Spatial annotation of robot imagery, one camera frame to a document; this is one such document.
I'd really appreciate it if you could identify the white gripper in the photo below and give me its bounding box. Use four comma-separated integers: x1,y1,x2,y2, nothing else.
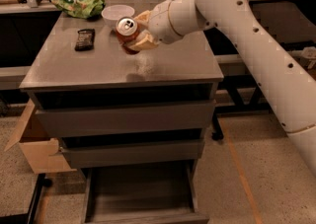
127,0,183,51

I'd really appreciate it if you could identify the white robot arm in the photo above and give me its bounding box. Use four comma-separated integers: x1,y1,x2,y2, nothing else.
126,0,316,175

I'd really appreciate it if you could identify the grey drawer cabinet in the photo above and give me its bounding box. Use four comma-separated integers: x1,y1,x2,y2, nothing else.
19,0,225,224

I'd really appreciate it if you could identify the grey top drawer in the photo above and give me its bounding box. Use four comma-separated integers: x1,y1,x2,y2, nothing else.
36,101,215,138

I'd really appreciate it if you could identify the grey middle drawer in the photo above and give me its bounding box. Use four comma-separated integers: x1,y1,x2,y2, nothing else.
62,139,204,169

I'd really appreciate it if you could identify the grey open bottom drawer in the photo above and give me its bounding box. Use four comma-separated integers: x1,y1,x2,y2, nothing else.
80,161,208,224

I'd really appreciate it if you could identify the white bowl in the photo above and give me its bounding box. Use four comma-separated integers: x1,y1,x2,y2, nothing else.
102,5,135,29

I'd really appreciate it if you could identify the dark snack bar wrapper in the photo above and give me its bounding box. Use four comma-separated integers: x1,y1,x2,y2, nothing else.
75,29,95,51

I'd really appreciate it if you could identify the green chip bag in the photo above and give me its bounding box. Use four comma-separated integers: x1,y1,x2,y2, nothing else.
51,0,106,19

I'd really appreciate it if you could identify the black rolling table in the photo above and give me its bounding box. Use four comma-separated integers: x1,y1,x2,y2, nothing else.
214,2,316,143

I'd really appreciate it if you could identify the brown cardboard box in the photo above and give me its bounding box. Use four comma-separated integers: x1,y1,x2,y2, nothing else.
4,100,73,174

